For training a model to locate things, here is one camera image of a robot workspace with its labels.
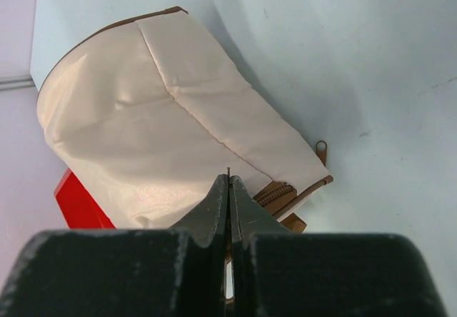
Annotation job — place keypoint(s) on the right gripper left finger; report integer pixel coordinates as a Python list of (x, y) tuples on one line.
[(178, 271)]

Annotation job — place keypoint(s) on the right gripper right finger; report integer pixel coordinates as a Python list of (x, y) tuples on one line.
[(279, 273)]

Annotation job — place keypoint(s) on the beige mesh laundry bag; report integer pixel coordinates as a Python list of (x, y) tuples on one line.
[(148, 111)]

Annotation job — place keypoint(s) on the red plastic tray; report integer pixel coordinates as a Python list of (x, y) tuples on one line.
[(77, 206)]

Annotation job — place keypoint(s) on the left aluminium corner post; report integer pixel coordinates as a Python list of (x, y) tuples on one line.
[(16, 82)]

